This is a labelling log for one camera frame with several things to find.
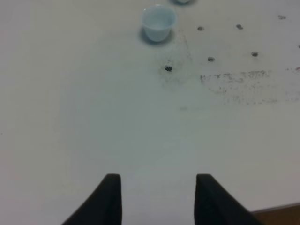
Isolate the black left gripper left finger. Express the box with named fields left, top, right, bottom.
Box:
left=63, top=173, right=122, bottom=225

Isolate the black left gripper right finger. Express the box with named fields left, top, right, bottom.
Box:
left=194, top=174, right=261, bottom=225

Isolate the near light blue teacup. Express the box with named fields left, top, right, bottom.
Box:
left=142, top=5, right=177, bottom=42

